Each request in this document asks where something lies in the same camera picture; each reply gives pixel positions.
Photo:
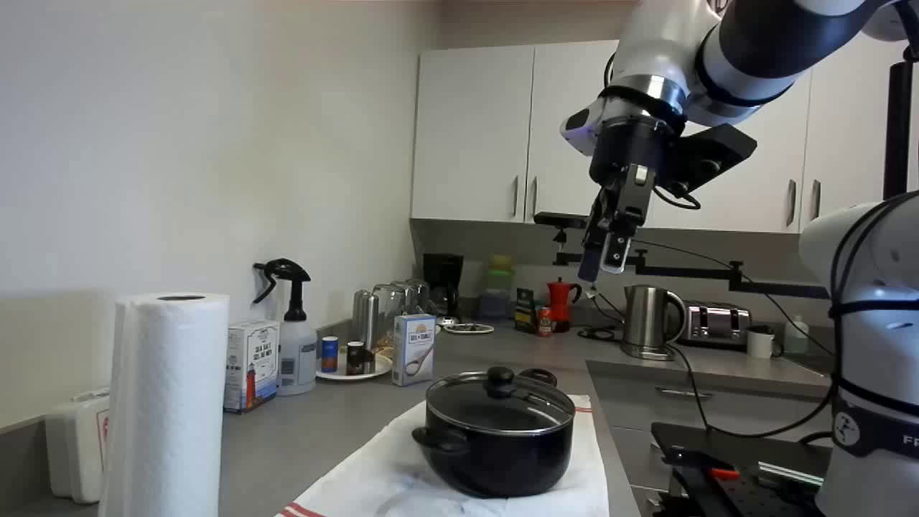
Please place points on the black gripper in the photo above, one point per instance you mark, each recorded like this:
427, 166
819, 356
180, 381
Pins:
628, 160

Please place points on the glass lid with black knob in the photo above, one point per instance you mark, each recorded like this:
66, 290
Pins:
501, 397

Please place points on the white black Franka robot arm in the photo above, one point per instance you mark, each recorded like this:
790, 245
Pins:
766, 38

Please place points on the red moka pot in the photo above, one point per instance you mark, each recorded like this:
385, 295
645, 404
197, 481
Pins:
560, 302

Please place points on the black cooking pot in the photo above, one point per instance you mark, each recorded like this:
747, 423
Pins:
499, 462

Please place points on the white cabinet door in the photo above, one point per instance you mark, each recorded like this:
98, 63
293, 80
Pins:
473, 133
756, 205
563, 175
849, 133

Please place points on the stainless steel electric kettle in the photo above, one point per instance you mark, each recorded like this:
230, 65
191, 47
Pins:
649, 321

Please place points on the dark condiment bottle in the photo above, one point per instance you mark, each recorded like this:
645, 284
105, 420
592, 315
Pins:
524, 313

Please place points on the green translucent bottle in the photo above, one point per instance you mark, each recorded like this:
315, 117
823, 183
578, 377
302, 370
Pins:
499, 285

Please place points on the silver toaster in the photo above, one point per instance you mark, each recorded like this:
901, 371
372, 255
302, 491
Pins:
720, 327

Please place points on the small flat white plate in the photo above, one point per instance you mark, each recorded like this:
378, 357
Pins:
467, 328

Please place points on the black coffee machine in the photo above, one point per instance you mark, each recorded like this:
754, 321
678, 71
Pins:
443, 284

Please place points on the white mug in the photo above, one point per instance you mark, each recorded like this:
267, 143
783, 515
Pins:
760, 347

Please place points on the small clear glass bottle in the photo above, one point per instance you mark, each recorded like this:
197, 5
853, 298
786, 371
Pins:
797, 338

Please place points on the white carton with blue print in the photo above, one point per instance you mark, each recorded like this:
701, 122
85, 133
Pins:
414, 350

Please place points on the black flat device red button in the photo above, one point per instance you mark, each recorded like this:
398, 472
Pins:
728, 456

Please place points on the silver metal canister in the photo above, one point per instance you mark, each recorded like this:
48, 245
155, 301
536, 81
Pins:
368, 318

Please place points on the white plate under jars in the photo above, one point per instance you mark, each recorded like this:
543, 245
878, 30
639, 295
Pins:
378, 371

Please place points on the small dark jar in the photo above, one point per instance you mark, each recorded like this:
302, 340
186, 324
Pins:
356, 357

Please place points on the black vertical pole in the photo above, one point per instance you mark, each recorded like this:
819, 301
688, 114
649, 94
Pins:
896, 124

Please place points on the white towel with red stripes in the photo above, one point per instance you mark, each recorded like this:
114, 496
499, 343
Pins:
384, 479

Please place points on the clear spray bottle black trigger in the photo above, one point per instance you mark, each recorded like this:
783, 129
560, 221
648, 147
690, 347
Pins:
298, 356

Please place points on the white carton with red print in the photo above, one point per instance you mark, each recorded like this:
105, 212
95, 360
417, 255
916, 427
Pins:
252, 364

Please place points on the white paper towel roll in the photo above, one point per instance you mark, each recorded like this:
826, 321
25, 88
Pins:
168, 404

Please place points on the white plastic container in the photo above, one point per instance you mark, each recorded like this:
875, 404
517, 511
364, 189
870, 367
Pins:
75, 449

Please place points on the black articulated camera mount arm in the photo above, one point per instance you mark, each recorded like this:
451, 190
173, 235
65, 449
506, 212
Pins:
728, 278

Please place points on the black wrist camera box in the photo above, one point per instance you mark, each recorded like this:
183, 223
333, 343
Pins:
708, 155

